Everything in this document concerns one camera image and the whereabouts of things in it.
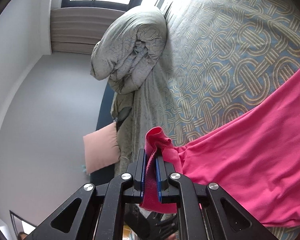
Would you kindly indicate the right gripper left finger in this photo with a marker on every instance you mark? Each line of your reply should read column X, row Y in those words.
column 96, row 212

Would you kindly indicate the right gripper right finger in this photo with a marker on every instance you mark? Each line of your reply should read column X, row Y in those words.
column 205, row 211

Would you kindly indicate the pink pants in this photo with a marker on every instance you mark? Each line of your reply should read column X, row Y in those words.
column 255, row 158

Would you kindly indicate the pink pillow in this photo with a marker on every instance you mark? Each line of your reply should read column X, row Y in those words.
column 101, row 148

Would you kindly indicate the rolled grey patterned duvet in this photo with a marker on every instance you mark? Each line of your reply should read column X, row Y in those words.
column 130, row 48

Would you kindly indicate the patterned blue beige bedspread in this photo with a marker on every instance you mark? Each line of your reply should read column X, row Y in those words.
column 222, row 59

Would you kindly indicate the beige curtain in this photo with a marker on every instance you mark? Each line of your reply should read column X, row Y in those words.
column 79, row 29

